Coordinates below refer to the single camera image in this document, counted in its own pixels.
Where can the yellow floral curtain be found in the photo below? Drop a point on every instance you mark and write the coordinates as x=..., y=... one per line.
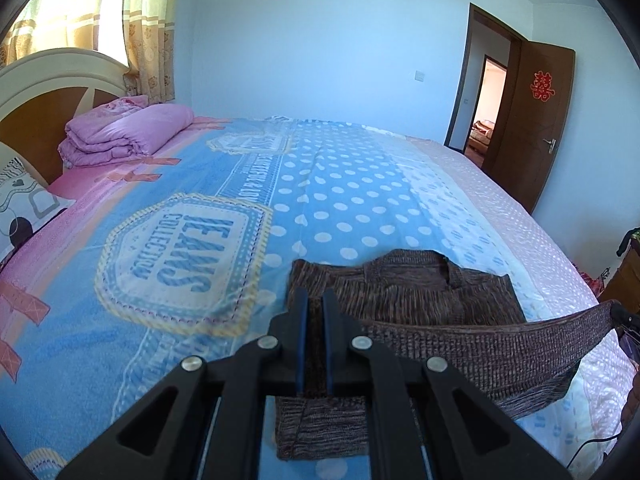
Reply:
x=65, y=5
x=150, y=35

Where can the red paper door decoration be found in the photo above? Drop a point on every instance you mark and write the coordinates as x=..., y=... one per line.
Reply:
x=542, y=85

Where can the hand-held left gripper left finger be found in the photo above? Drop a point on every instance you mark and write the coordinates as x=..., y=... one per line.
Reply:
x=300, y=330

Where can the folded pink quilt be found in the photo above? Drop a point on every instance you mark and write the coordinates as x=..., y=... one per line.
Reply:
x=130, y=132

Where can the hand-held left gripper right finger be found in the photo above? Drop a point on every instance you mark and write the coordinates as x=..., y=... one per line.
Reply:
x=328, y=330

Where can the wooden cabinet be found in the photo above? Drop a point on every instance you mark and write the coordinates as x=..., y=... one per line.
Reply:
x=627, y=275

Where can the red patterned cloth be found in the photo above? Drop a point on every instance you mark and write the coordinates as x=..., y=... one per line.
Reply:
x=592, y=277

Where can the brown knit sweater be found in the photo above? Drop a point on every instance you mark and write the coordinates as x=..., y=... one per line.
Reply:
x=425, y=290

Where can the dark wooden door frame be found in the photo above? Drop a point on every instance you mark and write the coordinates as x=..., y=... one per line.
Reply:
x=495, y=17

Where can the grey patterned pillow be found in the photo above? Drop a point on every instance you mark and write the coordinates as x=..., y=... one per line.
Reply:
x=25, y=200

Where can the dark cloth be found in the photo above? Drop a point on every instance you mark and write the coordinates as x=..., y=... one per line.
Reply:
x=629, y=241

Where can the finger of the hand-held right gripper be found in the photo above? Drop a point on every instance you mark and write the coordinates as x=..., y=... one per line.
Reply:
x=625, y=320

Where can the bed with blue sheet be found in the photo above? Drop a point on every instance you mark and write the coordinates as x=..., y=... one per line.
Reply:
x=200, y=200

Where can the cream wooden headboard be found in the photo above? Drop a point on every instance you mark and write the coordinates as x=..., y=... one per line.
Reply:
x=45, y=110

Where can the patterned sofa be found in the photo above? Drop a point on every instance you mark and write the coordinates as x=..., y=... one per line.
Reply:
x=480, y=135

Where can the brown wooden door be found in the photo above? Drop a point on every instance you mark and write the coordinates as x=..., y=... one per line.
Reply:
x=530, y=160

